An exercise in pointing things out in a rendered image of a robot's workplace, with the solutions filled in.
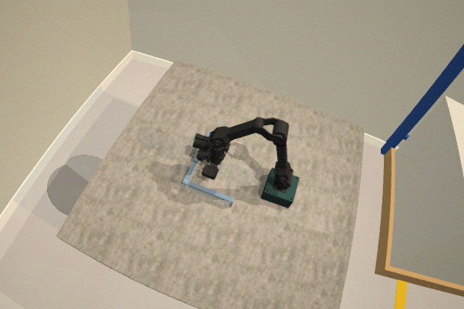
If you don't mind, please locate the clear low corner wall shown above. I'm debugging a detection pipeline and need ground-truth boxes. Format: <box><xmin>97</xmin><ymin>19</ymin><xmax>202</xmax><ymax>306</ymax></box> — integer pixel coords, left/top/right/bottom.
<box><xmin>182</xmin><ymin>161</ymin><xmax>232</xmax><ymax>207</ymax></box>

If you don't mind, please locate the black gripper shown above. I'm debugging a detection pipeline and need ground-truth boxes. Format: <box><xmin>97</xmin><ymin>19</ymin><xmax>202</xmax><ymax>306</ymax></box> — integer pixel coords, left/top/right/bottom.
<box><xmin>202</xmin><ymin>150</ymin><xmax>227</xmax><ymax>179</ymax></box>

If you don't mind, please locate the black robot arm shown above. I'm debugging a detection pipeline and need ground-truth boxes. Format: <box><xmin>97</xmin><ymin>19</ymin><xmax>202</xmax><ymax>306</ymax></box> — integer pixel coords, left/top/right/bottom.
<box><xmin>192</xmin><ymin>117</ymin><xmax>294</xmax><ymax>193</ymax></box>

